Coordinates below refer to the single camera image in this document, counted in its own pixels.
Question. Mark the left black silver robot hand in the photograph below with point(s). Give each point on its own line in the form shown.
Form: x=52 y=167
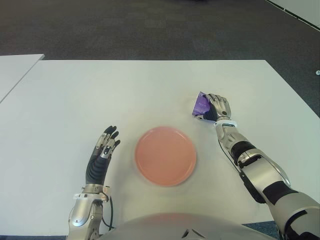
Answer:
x=96 y=170

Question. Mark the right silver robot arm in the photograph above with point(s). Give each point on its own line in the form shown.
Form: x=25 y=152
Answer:
x=265 y=175

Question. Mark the grey robot torso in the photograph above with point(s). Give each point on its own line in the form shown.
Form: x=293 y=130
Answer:
x=170 y=227

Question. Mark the purple tissue paper pack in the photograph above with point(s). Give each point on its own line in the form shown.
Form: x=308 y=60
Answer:
x=201 y=105

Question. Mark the pink round plate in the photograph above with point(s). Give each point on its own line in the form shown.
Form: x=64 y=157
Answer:
x=165 y=156

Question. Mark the white side table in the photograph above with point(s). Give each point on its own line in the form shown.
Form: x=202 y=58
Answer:
x=13 y=71

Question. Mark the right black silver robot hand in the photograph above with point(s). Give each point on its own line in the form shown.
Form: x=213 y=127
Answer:
x=221 y=107

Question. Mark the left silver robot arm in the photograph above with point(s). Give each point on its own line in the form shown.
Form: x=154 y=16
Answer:
x=81 y=215

